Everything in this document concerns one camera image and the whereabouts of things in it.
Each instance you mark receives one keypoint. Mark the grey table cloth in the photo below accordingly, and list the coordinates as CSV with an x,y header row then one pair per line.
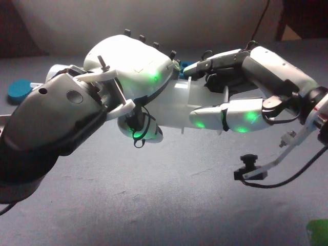
x,y
166,205

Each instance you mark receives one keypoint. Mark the blue four-hole square block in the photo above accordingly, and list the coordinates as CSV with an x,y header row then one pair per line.
x,y
183,67

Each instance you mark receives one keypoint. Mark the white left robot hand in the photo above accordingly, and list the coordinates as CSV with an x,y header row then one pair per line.
x,y
128,59

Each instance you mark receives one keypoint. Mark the green cube block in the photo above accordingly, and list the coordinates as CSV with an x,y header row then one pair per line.
x,y
319,233

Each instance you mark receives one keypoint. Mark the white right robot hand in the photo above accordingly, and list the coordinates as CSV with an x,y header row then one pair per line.
x,y
271,66

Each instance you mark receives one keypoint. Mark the brown cardboard piece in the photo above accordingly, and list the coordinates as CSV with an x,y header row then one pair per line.
x,y
290,34

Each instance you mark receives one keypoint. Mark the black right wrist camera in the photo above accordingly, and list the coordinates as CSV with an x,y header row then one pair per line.
x,y
249,169

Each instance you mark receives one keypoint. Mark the translucent white plastic cylinder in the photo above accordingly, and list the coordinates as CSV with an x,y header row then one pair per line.
x,y
174,107

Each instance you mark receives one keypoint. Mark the blue round block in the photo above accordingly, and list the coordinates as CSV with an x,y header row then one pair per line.
x,y
18,92

